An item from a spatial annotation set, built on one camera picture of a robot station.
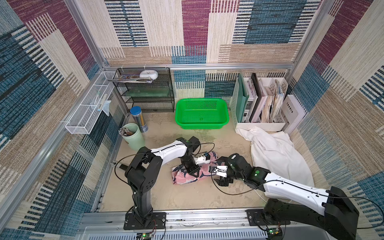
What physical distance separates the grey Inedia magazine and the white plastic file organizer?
13 mm

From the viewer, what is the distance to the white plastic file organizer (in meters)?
0.95

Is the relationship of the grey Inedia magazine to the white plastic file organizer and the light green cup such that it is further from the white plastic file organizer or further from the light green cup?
the light green cup

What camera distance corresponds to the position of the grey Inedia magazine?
0.92 meters
